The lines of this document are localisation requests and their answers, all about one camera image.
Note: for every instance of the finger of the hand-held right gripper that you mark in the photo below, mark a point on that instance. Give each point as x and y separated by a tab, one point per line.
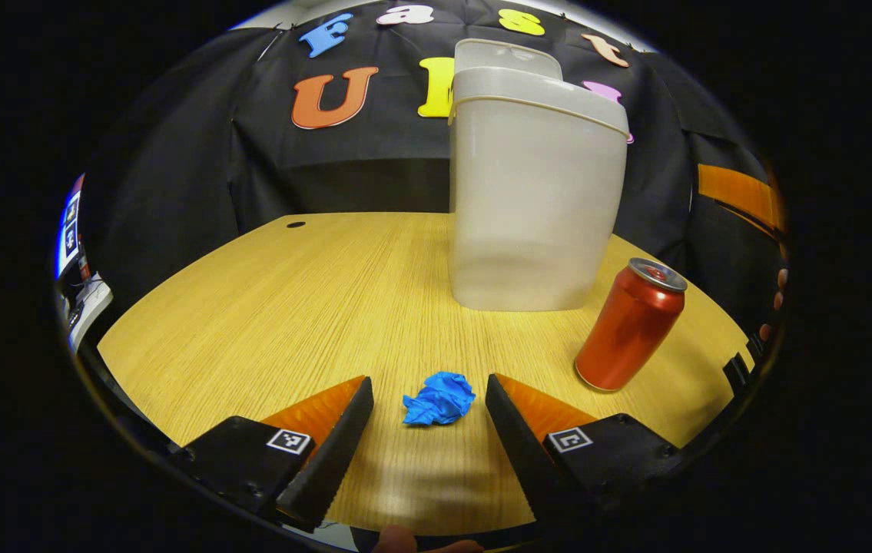
750	219
735	188

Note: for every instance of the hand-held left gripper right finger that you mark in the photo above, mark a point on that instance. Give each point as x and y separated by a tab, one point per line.
528	461

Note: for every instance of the black backdrop cloth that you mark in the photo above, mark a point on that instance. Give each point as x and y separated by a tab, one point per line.
174	153

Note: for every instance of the computer monitor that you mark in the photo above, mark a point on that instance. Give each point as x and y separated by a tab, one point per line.
69	230

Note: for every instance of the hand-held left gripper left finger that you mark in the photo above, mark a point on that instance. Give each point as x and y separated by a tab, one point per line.
328	461

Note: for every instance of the red pop can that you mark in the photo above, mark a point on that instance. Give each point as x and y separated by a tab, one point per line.
628	330

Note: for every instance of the wooden desktop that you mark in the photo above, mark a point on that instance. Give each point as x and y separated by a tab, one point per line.
290	307

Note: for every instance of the blue paper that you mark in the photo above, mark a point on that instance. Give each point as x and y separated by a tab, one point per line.
439	399

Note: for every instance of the white side table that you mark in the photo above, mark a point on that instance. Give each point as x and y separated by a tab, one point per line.
90	307

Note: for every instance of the white desktop garbage bin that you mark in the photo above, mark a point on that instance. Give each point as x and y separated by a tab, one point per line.
535	215

